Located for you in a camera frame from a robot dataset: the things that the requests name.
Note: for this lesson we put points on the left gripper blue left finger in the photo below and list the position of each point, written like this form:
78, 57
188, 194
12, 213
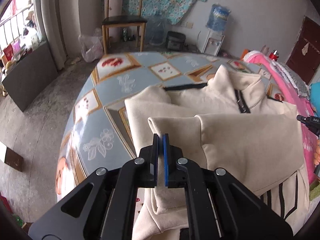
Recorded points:
154, 159

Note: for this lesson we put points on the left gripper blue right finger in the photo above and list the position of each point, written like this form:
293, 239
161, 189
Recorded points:
167, 160

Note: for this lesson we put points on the beige zip jacket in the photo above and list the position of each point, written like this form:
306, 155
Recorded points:
231, 123

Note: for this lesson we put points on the person right hand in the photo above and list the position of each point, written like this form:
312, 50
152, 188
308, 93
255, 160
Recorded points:
316, 155

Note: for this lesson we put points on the cyan pillow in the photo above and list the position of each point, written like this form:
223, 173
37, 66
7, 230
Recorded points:
315, 96

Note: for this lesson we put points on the pink floral blanket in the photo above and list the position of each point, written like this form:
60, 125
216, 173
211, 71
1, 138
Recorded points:
290, 92

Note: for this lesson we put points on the fruit pattern table cover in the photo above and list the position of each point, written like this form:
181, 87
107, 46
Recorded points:
98, 132

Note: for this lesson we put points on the dark red door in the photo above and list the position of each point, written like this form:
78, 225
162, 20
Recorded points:
304, 58

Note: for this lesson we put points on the red lighter bottle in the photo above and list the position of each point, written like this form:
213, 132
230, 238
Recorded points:
274, 55

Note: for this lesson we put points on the black rice cooker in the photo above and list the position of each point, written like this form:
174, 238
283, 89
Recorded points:
175, 41

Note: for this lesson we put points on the white water dispenser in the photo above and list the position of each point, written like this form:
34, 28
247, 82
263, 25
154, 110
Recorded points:
212, 43

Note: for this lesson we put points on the empty clear water jug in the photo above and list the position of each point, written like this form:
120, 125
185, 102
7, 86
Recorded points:
156, 30

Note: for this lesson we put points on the white plastic bag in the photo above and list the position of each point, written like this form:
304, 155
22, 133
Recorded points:
92, 46

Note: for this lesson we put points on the wooden chair black seat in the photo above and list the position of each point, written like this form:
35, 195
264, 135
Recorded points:
124, 21

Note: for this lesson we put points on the blue water jug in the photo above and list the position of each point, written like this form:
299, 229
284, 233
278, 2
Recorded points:
218, 18

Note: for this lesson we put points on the brown cardboard box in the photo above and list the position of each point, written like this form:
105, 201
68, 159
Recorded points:
11, 158

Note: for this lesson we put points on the dark grey cabinet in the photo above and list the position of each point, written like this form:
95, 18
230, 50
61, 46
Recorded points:
30, 76

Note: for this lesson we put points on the grey curtain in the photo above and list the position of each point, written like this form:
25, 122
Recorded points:
48, 21

